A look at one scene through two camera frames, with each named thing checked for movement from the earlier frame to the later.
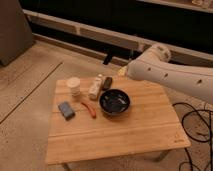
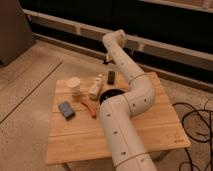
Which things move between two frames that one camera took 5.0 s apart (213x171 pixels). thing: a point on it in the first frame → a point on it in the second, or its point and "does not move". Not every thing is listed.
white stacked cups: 74,84 does not move
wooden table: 135,116 does not move
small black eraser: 107,83 → 111,77
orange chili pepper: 90,109 does not move
